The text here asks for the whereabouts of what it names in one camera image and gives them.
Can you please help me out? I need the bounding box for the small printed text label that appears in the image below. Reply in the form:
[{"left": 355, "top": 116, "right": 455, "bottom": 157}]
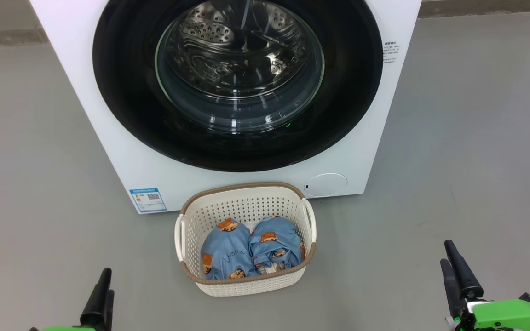
[{"left": 383, "top": 41, "right": 401, "bottom": 64}]

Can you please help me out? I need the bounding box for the cream perforated laundry basket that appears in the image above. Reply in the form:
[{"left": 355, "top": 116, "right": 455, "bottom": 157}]
[{"left": 174, "top": 182, "right": 317, "bottom": 297}]

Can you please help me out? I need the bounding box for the round white filter cover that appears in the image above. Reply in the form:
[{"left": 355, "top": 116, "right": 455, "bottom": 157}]
[{"left": 304, "top": 173, "right": 348, "bottom": 198}]

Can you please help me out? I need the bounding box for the blue bear print garment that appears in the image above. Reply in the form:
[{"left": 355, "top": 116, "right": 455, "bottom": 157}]
[
  {"left": 249, "top": 216, "right": 306, "bottom": 275},
  {"left": 200, "top": 218, "right": 259, "bottom": 280}
]

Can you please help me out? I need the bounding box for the black round glass washer door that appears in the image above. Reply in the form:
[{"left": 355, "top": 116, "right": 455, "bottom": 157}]
[{"left": 92, "top": 0, "right": 384, "bottom": 173}]

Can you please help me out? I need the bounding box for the blue energy label sticker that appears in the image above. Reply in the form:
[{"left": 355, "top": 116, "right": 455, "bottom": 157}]
[{"left": 129, "top": 188, "right": 167, "bottom": 213}]

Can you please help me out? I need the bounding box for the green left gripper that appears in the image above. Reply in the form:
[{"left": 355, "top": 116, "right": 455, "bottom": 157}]
[{"left": 30, "top": 268, "right": 115, "bottom": 331}]

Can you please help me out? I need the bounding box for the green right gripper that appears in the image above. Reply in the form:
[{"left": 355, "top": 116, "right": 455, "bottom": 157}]
[{"left": 440, "top": 240, "right": 530, "bottom": 331}]

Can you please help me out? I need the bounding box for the white front-load washing machine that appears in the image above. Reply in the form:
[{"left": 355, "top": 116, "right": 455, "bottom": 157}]
[{"left": 29, "top": 0, "right": 422, "bottom": 215}]

